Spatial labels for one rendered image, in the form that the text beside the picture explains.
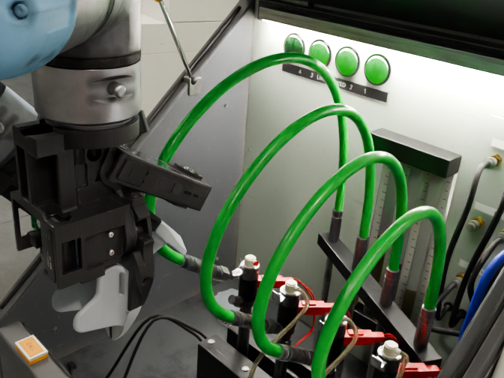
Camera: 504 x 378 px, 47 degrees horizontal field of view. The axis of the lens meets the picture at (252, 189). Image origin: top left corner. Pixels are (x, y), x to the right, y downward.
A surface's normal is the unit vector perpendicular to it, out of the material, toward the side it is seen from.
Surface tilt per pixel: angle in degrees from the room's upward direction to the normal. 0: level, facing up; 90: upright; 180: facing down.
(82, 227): 90
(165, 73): 90
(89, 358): 0
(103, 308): 93
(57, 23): 102
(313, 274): 90
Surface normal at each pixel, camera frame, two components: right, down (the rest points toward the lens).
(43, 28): 0.95, 0.33
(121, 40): 0.79, 0.32
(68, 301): 0.65, 0.32
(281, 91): -0.72, 0.25
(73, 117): -0.04, 0.43
